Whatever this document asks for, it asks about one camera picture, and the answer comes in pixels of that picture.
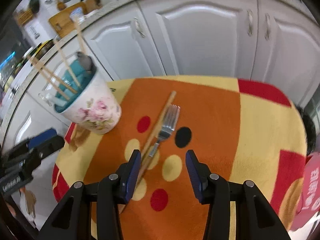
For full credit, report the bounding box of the wooden chopstick in cup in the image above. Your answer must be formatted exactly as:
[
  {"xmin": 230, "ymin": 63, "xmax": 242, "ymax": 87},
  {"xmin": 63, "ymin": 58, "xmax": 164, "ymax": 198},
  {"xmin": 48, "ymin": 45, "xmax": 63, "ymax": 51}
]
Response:
[
  {"xmin": 74, "ymin": 16, "xmax": 87, "ymax": 55},
  {"xmin": 53, "ymin": 38, "xmax": 81, "ymax": 88}
]

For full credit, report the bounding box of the black trash bin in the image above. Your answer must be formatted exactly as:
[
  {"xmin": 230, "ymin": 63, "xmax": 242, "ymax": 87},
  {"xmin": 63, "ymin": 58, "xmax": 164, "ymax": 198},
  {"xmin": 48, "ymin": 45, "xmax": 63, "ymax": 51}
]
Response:
[{"xmin": 296, "ymin": 106, "xmax": 317, "ymax": 155}]

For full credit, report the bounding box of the wooden cutting board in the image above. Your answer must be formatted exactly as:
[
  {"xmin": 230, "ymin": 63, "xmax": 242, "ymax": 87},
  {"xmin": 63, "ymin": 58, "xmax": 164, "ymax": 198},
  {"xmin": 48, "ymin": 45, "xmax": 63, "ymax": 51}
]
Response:
[{"xmin": 48, "ymin": 2, "xmax": 87, "ymax": 38}]

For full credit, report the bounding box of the wooden spatula hanging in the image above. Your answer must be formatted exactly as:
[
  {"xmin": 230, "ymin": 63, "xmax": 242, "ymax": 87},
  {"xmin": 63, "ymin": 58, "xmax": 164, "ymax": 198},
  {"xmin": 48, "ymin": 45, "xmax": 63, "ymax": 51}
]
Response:
[{"xmin": 56, "ymin": 0, "xmax": 67, "ymax": 11}]

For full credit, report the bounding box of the white seasoning bag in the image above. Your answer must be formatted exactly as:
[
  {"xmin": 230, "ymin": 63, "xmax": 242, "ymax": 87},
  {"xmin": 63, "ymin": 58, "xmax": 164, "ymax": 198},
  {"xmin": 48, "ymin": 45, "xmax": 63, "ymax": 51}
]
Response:
[{"xmin": 69, "ymin": 7, "xmax": 85, "ymax": 24}]

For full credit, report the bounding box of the floral white utensil cup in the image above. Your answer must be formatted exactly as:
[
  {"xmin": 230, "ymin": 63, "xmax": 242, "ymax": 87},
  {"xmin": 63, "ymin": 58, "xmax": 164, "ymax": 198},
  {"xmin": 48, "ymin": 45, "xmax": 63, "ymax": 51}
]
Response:
[{"xmin": 54, "ymin": 57, "xmax": 121, "ymax": 134}]

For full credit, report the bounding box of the wooden knife block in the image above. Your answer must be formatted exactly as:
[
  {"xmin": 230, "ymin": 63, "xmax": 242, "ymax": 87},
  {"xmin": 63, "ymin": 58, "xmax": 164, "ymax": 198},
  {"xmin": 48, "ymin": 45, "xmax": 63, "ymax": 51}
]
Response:
[{"xmin": 85, "ymin": 0, "xmax": 103, "ymax": 12}]

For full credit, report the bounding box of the white plastic spoon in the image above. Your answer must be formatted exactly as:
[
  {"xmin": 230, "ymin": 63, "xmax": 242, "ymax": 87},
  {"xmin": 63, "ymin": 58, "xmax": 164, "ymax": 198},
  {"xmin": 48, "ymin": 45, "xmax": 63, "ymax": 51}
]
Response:
[{"xmin": 39, "ymin": 91, "xmax": 67, "ymax": 107}]

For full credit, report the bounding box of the white cabinet door right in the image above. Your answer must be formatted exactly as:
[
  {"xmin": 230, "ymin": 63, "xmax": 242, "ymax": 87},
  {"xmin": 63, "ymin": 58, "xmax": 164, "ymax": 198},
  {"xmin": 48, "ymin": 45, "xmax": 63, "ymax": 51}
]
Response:
[{"xmin": 251, "ymin": 0, "xmax": 319, "ymax": 107}]

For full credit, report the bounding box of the dark wooden chopstick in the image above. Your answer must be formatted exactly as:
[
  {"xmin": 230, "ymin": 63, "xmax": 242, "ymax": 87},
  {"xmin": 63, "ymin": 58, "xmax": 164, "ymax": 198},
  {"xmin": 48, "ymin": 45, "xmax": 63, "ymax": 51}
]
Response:
[{"xmin": 119, "ymin": 90, "xmax": 177, "ymax": 214}]

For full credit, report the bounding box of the orange yellow patterned tablecloth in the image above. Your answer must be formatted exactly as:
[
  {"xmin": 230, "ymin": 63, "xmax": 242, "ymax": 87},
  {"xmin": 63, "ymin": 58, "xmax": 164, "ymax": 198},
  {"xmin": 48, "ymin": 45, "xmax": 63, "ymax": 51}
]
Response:
[{"xmin": 52, "ymin": 75, "xmax": 307, "ymax": 239}]

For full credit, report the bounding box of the light wooden chopstick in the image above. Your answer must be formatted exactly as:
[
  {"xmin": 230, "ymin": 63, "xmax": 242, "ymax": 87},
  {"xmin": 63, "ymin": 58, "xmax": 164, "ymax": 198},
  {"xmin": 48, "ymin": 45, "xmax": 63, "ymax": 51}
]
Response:
[
  {"xmin": 27, "ymin": 55, "xmax": 70, "ymax": 101},
  {"xmin": 30, "ymin": 57, "xmax": 77, "ymax": 94}
]

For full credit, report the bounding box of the white cabinet door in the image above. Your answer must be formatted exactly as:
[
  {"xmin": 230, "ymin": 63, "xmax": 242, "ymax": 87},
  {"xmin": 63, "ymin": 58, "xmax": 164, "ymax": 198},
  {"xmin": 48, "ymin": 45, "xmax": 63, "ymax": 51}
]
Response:
[
  {"xmin": 138, "ymin": 0, "xmax": 258, "ymax": 79},
  {"xmin": 251, "ymin": 0, "xmax": 319, "ymax": 107}
]

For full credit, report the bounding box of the silver metal fork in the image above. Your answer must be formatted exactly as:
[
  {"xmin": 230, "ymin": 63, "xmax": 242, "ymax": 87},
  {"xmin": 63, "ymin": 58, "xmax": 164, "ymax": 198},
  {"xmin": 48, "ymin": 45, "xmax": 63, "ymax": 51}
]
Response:
[{"xmin": 148, "ymin": 105, "xmax": 180, "ymax": 157}]

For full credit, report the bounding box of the silver metal spoon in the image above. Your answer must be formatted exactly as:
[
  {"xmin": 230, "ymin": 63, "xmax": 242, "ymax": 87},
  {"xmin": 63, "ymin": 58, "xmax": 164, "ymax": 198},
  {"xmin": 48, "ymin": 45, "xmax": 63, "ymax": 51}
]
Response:
[{"xmin": 76, "ymin": 51, "xmax": 93, "ymax": 72}]

